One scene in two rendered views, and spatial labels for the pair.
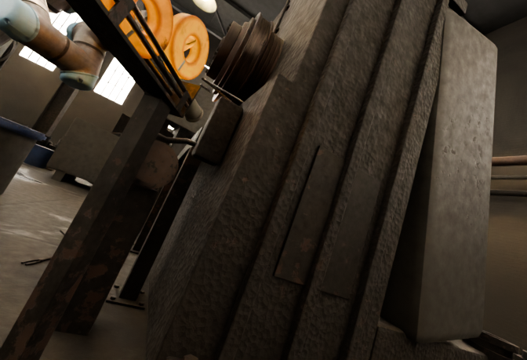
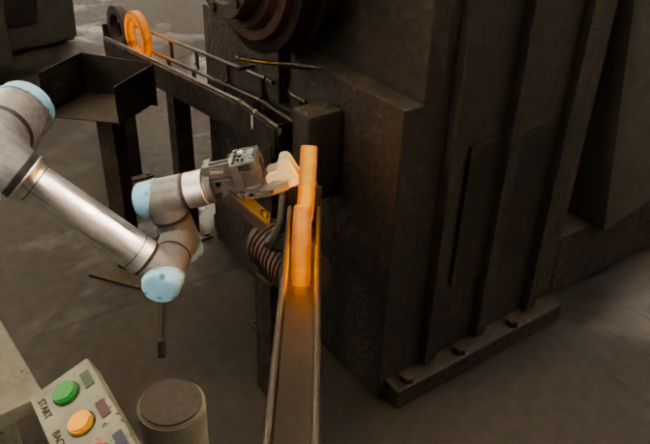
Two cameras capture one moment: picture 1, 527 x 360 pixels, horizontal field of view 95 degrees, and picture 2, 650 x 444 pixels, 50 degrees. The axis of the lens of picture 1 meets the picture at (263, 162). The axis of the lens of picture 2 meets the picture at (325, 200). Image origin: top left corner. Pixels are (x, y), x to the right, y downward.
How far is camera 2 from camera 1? 1.33 m
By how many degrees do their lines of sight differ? 46
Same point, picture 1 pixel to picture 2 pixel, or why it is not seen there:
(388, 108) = (558, 14)
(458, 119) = not seen: outside the picture
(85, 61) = (194, 239)
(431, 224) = (626, 111)
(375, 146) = (542, 82)
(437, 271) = (632, 156)
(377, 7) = not seen: outside the picture
